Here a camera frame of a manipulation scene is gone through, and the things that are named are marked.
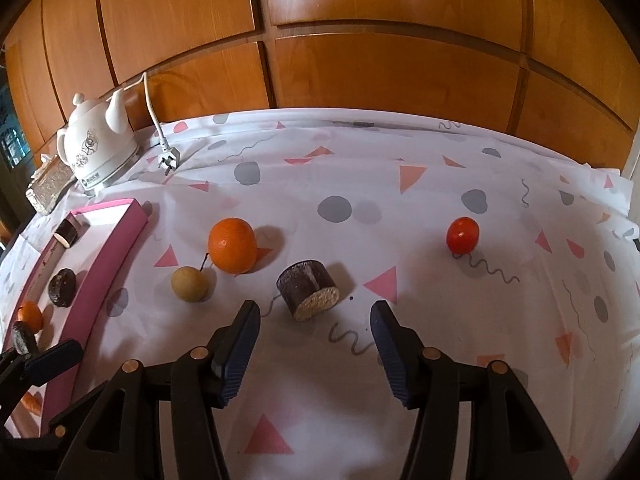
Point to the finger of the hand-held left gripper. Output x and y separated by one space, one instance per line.
9 370
52 361

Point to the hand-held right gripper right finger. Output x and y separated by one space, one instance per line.
392 355

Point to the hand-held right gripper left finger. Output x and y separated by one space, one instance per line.
240 355

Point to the dark round fruit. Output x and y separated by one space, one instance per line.
24 339
61 287

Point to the small carrot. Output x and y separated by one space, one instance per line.
32 404

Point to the small orange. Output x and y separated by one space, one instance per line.
31 315

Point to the yellow longan fruit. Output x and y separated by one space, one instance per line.
190 285

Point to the pink shallow box tray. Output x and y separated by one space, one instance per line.
100 280

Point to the purple sugarcane piece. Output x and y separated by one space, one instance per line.
307 287
67 234

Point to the large orange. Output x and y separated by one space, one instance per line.
232 245

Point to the red cherry tomato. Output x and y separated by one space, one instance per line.
462 235

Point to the silver embossed tissue box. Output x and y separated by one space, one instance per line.
47 185

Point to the white patterned tablecloth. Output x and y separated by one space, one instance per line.
350 160

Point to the white floral ceramic kettle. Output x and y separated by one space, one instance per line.
95 145

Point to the dark window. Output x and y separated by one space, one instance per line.
10 135

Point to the wooden wardrobe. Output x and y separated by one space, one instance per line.
350 60

